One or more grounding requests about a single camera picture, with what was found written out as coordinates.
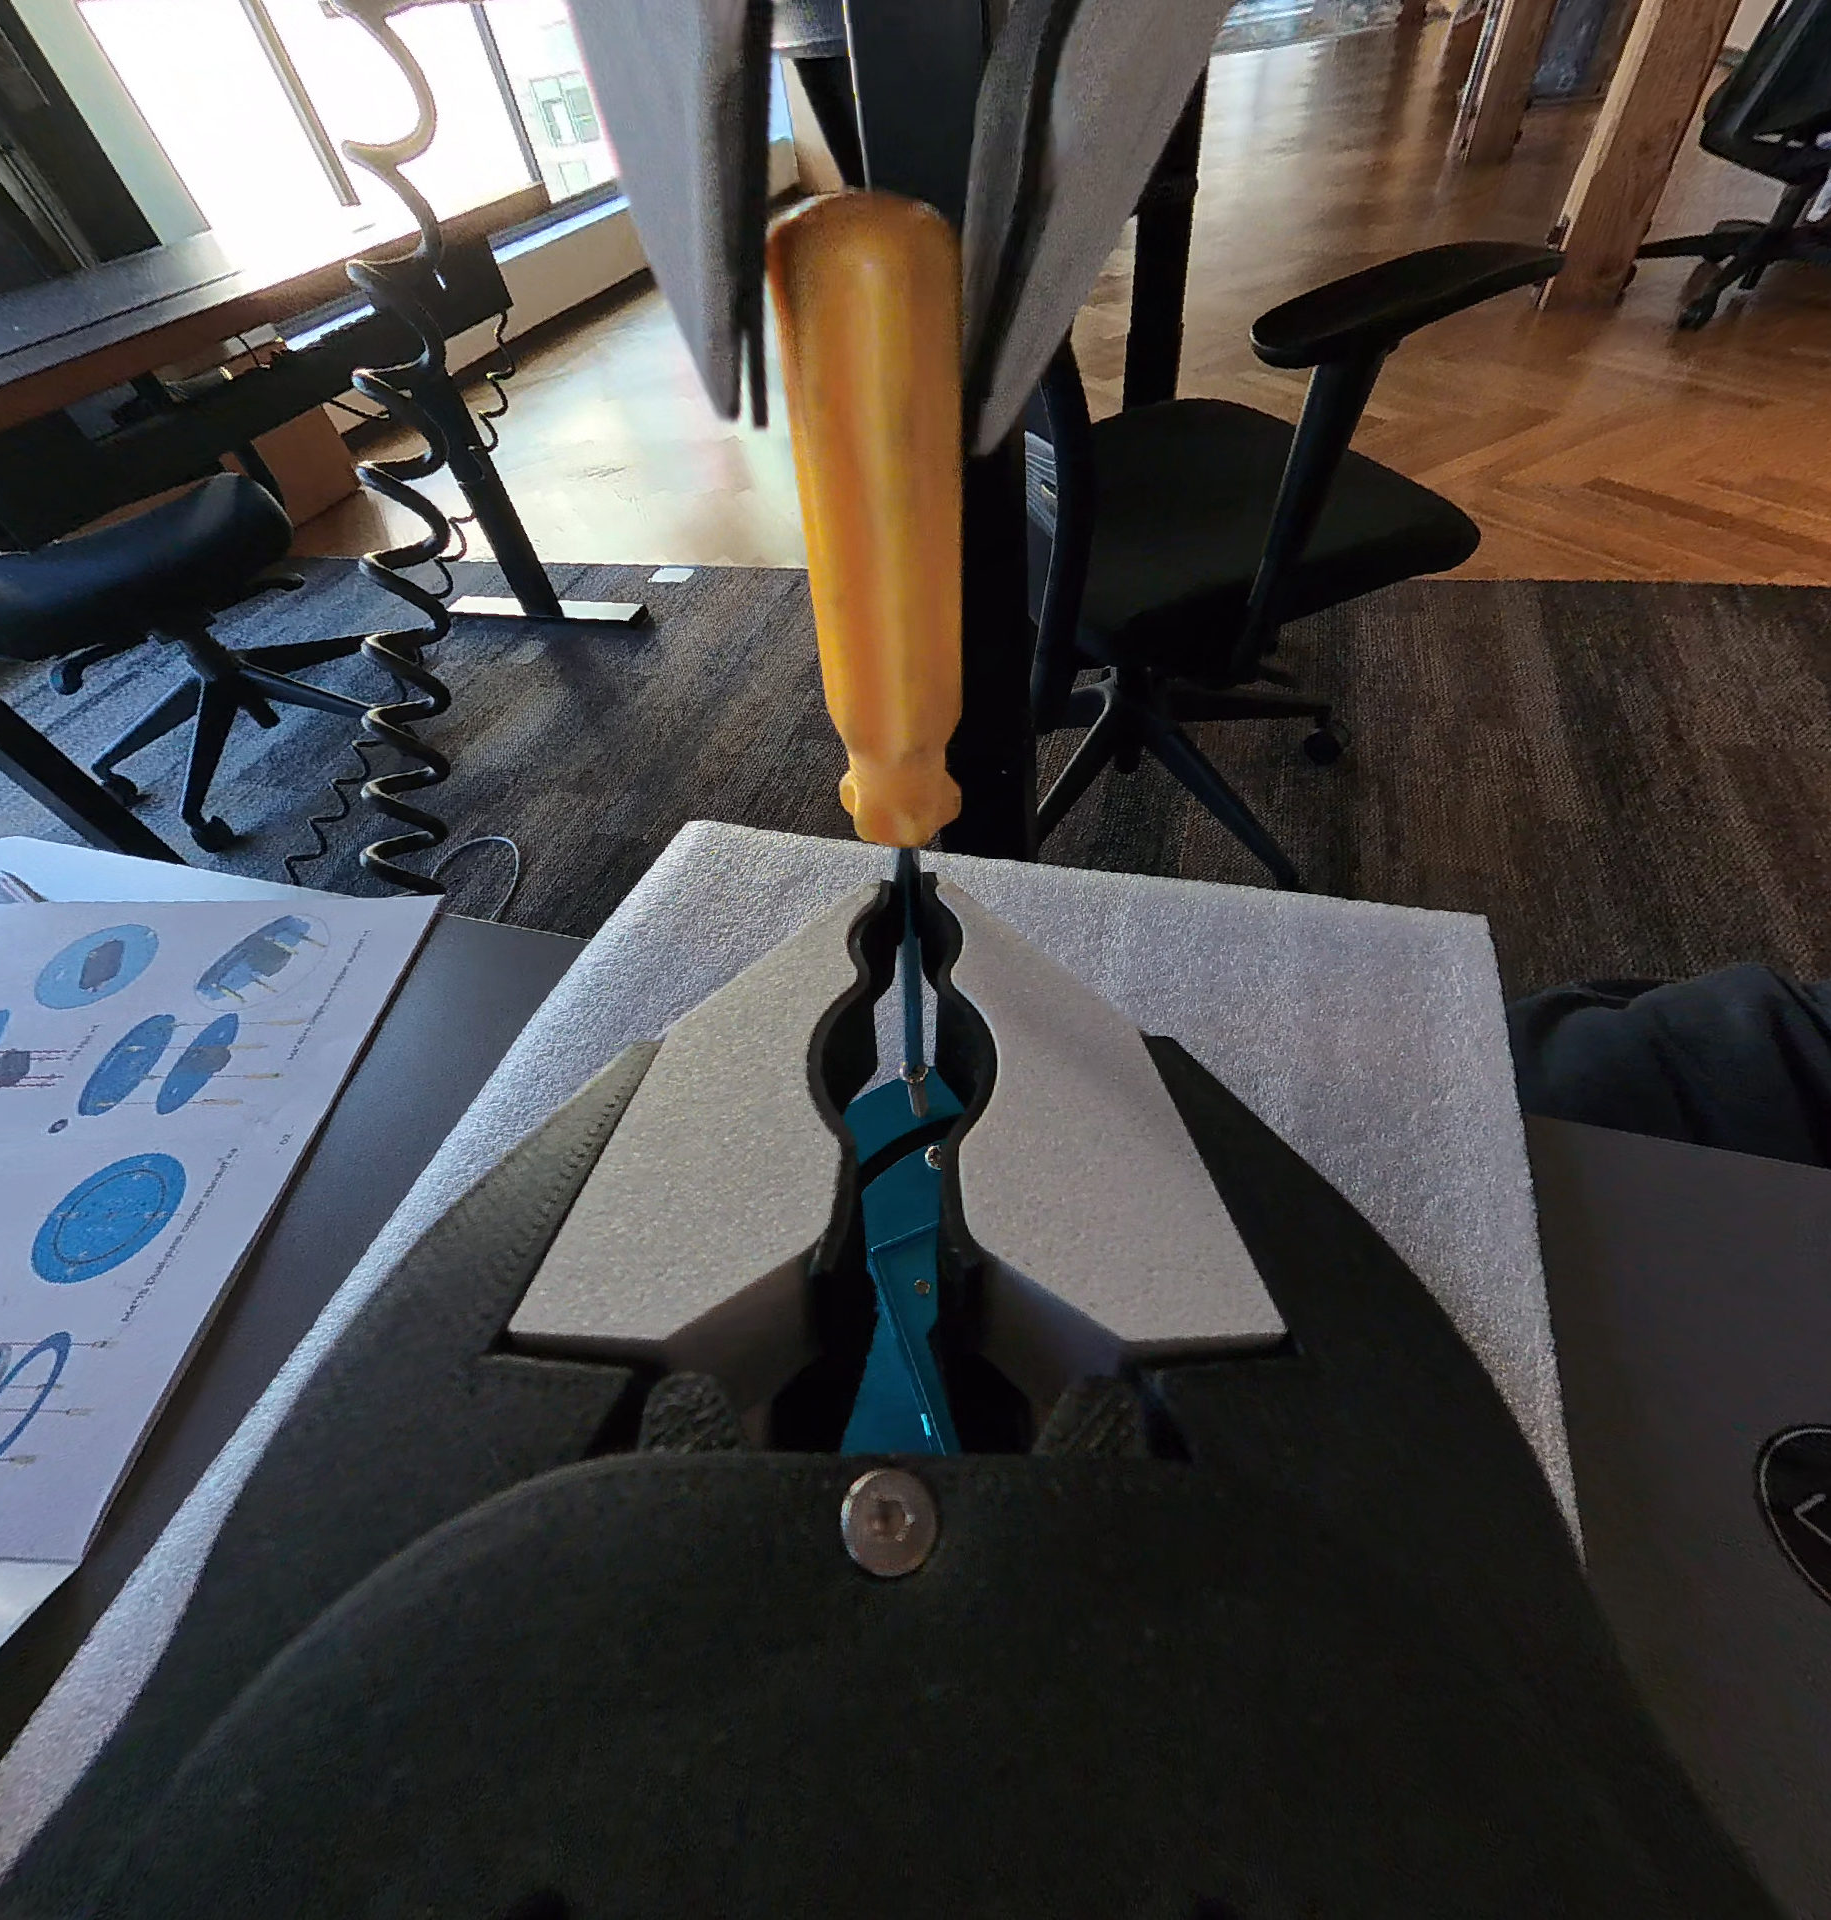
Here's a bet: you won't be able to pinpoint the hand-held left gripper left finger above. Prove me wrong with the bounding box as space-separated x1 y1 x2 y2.
506 882 918 1444

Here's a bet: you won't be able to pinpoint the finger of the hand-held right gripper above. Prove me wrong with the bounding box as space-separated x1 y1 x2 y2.
956 0 1235 456
565 0 776 429

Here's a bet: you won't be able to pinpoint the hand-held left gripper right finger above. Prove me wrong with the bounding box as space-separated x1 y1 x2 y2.
922 882 1289 1429

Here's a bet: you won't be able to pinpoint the blue round metal base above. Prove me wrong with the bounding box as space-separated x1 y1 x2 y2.
837 1066 964 1460

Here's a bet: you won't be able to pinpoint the orange-handled screwdriver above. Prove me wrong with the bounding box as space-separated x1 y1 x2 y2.
765 193 964 1118

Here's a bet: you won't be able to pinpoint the dark grey desk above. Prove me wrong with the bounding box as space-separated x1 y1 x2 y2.
0 912 593 1824

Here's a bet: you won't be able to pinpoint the white foam sheet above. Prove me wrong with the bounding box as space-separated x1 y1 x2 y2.
0 817 1589 1868

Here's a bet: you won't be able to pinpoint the wooden pillar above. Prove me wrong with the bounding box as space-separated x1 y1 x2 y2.
1542 0 1730 312
1451 0 1550 165

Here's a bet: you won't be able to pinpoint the open instruction booklet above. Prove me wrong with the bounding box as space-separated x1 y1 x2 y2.
0 837 443 1698

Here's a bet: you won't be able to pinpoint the wide glass window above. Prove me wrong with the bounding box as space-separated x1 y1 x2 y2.
75 0 617 204

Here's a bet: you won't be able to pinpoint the brown cardboard box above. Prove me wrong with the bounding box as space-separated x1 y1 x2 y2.
247 348 364 526

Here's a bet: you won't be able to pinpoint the person's dark pants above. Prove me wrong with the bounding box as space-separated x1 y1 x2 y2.
1507 966 1831 1175

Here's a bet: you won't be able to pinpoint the black saddle stool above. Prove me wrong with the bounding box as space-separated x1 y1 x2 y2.
0 472 453 856

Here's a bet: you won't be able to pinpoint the black mesh office chair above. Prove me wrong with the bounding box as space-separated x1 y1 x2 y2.
1635 0 1831 333

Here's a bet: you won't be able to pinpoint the coiled black cable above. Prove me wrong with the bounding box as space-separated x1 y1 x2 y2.
316 0 461 903

